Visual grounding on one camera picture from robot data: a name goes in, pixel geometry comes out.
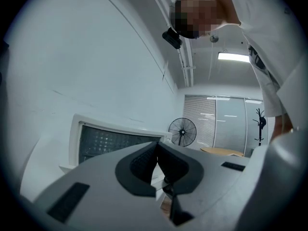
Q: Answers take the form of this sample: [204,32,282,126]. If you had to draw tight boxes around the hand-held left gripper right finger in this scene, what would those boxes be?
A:
[157,142,251,228]

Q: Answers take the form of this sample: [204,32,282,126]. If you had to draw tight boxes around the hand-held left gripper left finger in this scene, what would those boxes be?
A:
[33,142,174,231]

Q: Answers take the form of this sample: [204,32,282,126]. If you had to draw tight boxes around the white oven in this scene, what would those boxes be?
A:
[68,113,173,175]

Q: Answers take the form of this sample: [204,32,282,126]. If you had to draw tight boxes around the person's left forearm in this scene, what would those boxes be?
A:
[269,114,294,144]

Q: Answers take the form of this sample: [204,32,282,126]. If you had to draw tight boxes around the round wooden table black legs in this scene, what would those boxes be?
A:
[200,146,245,158]

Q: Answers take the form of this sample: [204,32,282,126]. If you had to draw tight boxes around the black coat stand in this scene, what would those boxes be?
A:
[252,107,268,147]

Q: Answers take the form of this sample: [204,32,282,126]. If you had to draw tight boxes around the grey window blind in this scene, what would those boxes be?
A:
[183,94,217,151]

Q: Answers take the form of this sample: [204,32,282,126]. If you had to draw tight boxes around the white ceiling pipes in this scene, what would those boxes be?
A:
[144,0,196,89]

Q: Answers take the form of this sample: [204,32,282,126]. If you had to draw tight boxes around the rectangular ceiling light panel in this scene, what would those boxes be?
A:
[217,51,251,64]

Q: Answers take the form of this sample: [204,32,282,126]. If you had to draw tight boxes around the person's white shirt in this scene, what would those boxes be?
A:
[211,0,308,141]

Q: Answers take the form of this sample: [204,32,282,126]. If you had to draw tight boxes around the person's head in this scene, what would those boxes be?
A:
[169,0,242,39]

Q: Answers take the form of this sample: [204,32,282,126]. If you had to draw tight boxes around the black pedestal fan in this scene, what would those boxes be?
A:
[167,117,197,148]

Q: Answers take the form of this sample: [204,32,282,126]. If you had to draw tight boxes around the black head camera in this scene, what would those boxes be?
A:
[161,26,183,50]

